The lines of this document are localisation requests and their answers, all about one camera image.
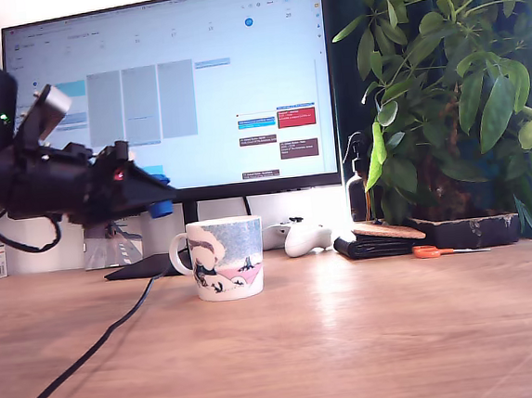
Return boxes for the blue coffee capsule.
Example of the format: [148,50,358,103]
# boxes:
[145,172,175,219]

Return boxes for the white illustrated coffee mug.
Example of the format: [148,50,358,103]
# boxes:
[165,214,269,307]

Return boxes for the leaning picture card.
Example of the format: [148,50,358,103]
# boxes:
[81,212,147,272]

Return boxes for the black monitor stand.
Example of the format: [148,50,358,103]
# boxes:
[97,199,206,283]

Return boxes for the black Huawei computer monitor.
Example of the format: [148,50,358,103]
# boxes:
[0,0,344,217]

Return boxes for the white device behind mug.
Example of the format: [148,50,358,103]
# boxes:
[260,222,294,251]

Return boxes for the white game controller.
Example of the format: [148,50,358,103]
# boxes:
[280,213,335,260]

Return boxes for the dark spray bottle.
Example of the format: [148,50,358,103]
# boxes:
[340,129,381,225]

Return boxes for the round cork coaster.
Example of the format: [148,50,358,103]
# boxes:
[350,216,427,248]

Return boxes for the black plant pot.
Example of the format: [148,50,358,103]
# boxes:
[405,207,523,255]

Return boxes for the green leafy houseplant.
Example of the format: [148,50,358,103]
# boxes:
[328,0,532,258]

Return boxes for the black looping arm cable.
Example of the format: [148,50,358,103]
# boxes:
[0,202,64,257]

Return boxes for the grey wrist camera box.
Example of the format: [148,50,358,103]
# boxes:
[9,82,78,150]

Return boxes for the black cable on table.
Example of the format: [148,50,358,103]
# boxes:
[0,271,177,398]

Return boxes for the orange handled scissors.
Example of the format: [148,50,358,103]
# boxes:
[411,239,493,262]

